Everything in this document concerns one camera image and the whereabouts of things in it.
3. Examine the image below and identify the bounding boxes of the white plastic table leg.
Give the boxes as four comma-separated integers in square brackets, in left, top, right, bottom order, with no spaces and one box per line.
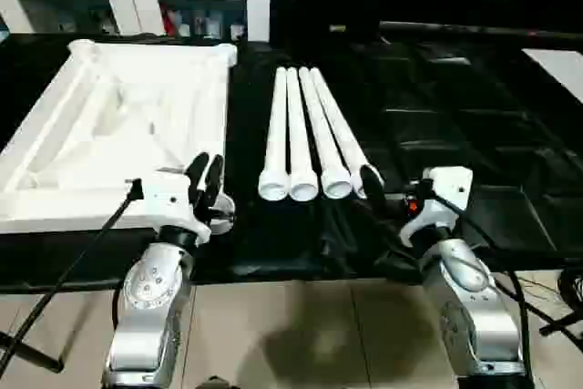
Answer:
[298,66,355,201]
[285,67,320,202]
[258,66,292,202]
[311,67,375,201]

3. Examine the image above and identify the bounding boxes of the white plastic table top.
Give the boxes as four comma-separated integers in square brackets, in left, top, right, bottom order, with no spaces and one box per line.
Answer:
[0,37,239,236]

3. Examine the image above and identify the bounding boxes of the black work mat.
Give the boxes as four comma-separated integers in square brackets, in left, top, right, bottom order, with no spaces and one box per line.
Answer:
[0,19,583,283]

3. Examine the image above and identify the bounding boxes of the white flat board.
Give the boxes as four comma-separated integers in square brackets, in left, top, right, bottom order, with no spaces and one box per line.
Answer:
[521,46,583,103]

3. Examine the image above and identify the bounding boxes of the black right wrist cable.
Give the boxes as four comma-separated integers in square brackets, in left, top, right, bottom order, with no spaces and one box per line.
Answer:
[409,179,532,389]

